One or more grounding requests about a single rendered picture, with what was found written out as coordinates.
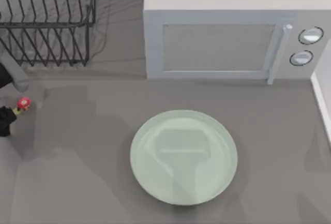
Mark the pale green plate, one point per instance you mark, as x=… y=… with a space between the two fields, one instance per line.
x=183 y=156

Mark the microwave oven door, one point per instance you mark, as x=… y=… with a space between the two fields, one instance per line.
x=217 y=48

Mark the red and yellow toy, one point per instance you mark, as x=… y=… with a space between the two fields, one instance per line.
x=23 y=103

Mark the small microwave knob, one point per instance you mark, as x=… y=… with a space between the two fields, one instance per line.
x=301 y=58

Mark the large microwave knob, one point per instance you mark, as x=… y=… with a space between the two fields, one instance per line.
x=310 y=35

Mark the pale microwave oven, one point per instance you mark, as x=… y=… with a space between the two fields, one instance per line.
x=292 y=1

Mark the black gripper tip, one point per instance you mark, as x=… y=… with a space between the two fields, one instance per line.
x=5 y=120

